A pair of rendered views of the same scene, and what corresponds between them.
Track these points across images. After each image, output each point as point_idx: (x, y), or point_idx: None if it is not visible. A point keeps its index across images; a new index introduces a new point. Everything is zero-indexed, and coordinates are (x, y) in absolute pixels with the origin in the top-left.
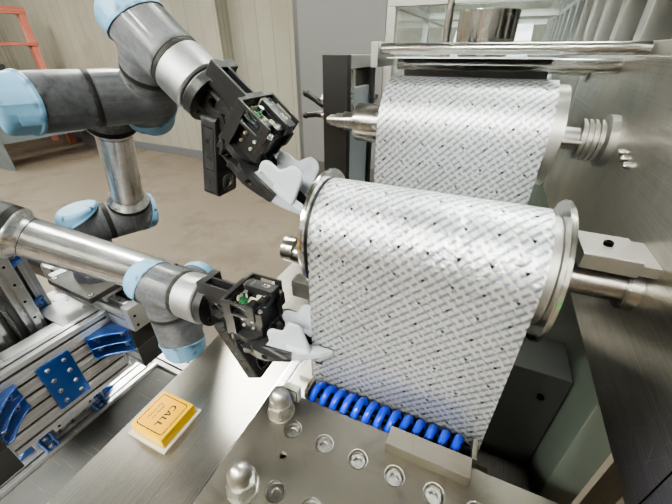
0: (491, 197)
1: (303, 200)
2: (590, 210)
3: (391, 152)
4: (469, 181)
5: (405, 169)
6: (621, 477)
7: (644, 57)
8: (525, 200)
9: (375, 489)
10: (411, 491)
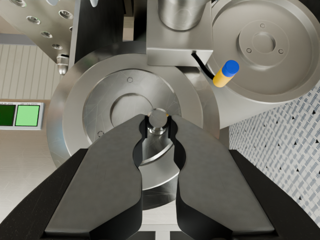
0: (239, 143)
1: (172, 133)
2: (228, 143)
3: (311, 184)
4: (249, 154)
5: (291, 158)
6: None
7: None
8: (230, 145)
9: (49, 7)
10: (67, 22)
